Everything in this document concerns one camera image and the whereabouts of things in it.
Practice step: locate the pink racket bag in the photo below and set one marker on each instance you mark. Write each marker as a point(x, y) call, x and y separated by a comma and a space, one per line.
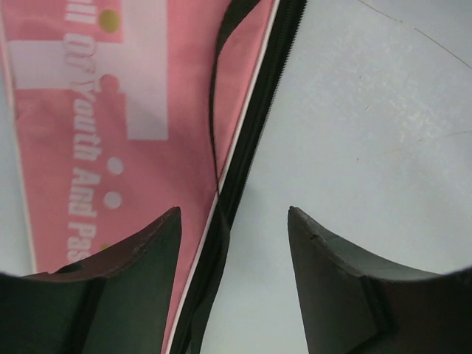
point(122, 110)

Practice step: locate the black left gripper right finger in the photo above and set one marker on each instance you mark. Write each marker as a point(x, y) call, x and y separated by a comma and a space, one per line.
point(354, 301)

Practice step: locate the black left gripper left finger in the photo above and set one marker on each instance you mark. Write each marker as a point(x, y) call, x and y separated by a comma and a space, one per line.
point(115, 301)

